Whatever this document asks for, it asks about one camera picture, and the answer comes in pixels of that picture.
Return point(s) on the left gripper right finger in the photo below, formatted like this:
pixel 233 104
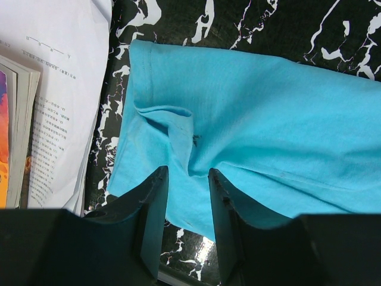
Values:
pixel 257 246

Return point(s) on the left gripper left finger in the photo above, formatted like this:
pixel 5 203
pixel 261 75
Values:
pixel 118 244

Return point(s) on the turquoise t-shirt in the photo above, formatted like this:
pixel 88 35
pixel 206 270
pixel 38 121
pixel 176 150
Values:
pixel 296 138

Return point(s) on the Roald Dahl paperback book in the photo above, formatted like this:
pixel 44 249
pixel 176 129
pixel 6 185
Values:
pixel 22 85

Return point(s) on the white paper sheets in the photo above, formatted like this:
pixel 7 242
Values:
pixel 67 42

